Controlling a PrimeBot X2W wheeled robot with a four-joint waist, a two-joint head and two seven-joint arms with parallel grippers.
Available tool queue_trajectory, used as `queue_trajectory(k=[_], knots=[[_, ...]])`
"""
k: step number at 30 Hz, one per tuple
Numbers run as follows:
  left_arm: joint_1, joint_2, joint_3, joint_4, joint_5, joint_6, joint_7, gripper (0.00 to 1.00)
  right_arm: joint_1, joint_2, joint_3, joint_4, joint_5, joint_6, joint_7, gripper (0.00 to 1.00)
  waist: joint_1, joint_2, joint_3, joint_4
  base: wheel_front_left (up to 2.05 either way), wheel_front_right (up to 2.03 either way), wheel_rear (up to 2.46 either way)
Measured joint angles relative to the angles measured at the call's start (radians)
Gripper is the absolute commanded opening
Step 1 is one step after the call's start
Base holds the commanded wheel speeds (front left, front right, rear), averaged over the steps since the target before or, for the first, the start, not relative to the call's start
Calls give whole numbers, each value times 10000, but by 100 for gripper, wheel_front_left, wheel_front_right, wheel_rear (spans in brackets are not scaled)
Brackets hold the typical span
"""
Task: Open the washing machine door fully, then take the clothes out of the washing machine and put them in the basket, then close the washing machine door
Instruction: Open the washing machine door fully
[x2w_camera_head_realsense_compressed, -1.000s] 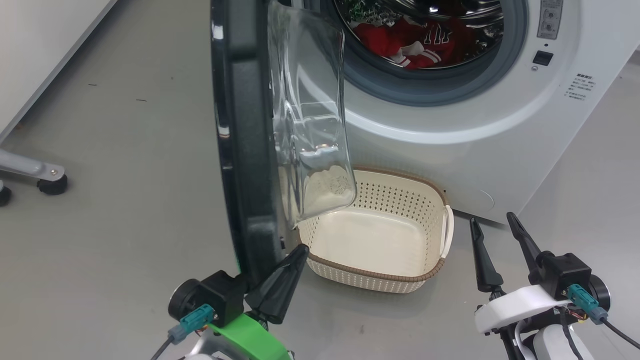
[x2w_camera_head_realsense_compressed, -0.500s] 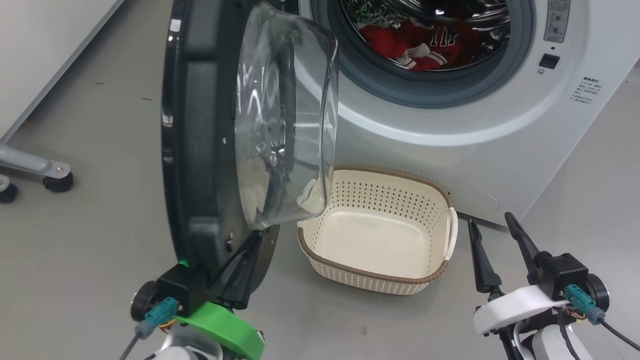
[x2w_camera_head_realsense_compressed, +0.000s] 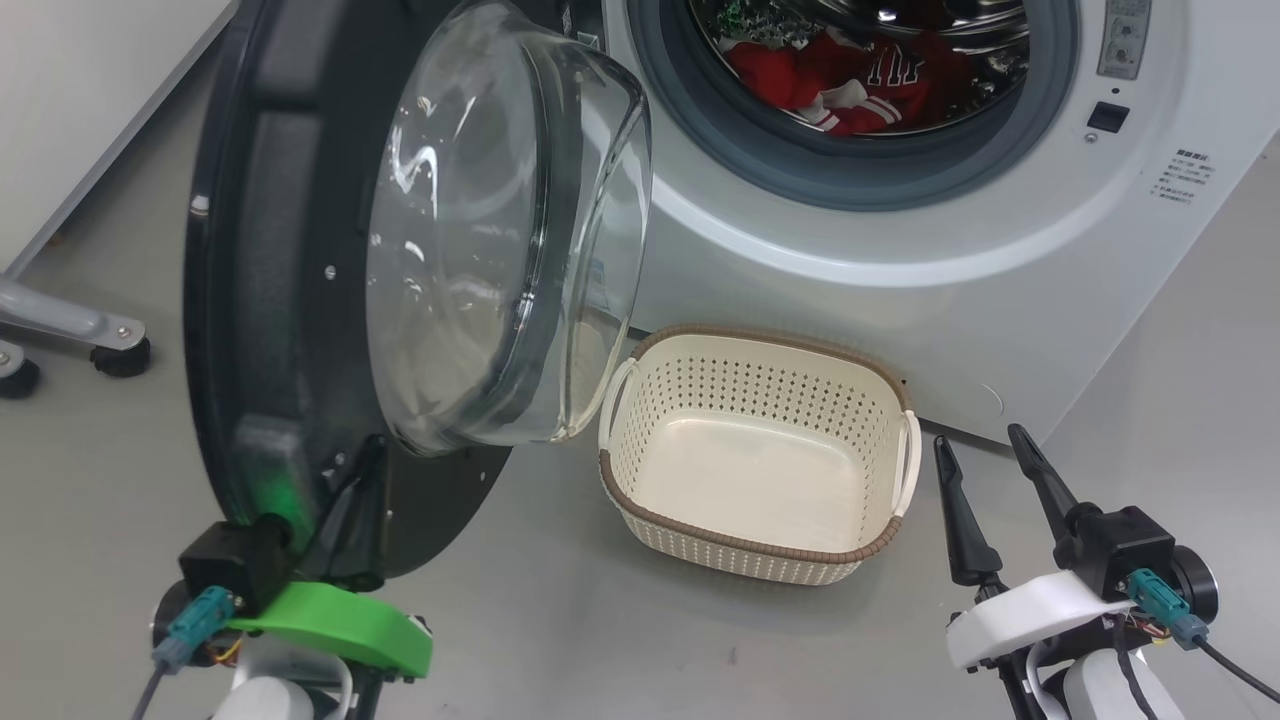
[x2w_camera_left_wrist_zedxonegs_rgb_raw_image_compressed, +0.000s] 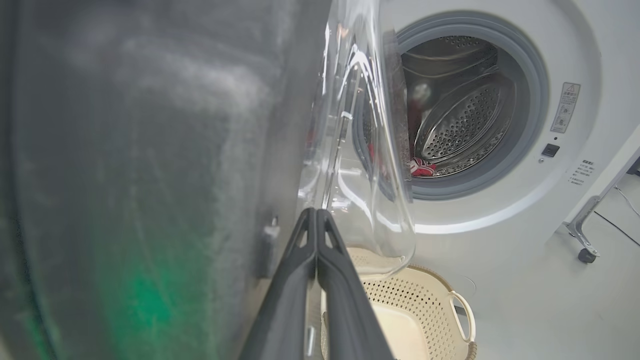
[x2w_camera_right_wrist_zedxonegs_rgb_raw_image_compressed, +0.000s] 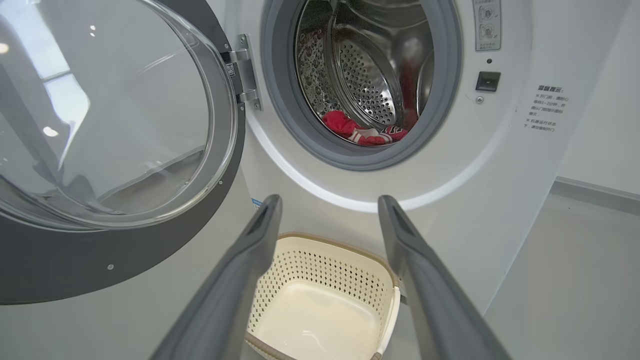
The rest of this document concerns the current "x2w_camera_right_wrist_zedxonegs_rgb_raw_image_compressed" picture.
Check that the silver metal door hinge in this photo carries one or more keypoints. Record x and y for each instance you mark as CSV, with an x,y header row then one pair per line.
x,y
246,75

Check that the grey pictogram warning sticker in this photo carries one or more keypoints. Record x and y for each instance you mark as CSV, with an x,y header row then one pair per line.
x,y
486,25

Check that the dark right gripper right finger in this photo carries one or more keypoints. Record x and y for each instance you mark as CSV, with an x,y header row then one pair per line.
x,y
435,300

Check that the red and white jersey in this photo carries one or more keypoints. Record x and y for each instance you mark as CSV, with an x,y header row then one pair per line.
x,y
345,125

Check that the white front-load washing machine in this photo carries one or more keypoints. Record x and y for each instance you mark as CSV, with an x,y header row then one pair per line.
x,y
450,175

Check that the black door latch socket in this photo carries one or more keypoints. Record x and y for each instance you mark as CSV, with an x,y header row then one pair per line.
x,y
487,81

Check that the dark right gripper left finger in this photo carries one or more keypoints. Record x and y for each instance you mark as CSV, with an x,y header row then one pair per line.
x,y
225,300

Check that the stainless steel washing machine drum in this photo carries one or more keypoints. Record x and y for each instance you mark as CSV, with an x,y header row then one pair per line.
x,y
370,85

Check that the printed text notice sticker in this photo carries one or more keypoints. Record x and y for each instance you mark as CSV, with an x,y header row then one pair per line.
x,y
547,107

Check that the cream perforated laundry basket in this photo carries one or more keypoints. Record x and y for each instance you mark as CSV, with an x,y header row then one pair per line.
x,y
320,320

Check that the blue energy label sticker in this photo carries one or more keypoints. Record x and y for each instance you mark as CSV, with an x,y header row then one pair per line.
x,y
256,203

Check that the black round glass washer door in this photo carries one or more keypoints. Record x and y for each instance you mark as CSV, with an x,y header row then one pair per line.
x,y
60,260

